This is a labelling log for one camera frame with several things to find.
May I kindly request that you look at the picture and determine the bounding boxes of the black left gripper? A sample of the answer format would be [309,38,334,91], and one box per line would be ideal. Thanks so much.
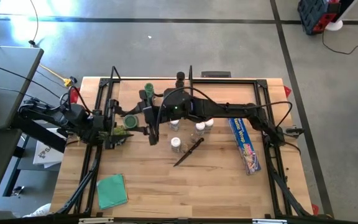
[90,98,135,151]

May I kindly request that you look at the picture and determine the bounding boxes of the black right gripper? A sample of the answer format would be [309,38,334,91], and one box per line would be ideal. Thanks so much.
[122,90,164,146]

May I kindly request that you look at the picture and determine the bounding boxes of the green lid herb jar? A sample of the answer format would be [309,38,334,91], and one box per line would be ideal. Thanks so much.
[123,114,140,130]
[144,82,155,101]

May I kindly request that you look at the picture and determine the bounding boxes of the succulent plant in black pot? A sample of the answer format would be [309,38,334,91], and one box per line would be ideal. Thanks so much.
[99,124,130,147]

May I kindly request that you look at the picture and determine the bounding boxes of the teal folded cloth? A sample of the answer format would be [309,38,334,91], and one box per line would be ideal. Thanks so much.
[96,173,129,211]

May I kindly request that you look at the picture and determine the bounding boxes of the white printed paper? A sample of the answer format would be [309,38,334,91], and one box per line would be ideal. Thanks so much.
[32,127,68,169]

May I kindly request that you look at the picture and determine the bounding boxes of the blue plastic wrap box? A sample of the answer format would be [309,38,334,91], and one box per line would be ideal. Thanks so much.
[227,117,262,176]

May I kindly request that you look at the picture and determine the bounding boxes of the grey side desk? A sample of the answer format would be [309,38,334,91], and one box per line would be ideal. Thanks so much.
[0,45,45,214]

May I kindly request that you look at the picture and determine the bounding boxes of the black and red tool case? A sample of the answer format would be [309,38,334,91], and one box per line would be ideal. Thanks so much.
[296,0,343,35]

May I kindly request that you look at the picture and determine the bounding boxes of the white round stand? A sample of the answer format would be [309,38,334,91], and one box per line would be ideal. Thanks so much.
[324,0,358,32]

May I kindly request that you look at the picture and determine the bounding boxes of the yellow extension cord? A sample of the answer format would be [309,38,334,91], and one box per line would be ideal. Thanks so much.
[38,63,74,88]

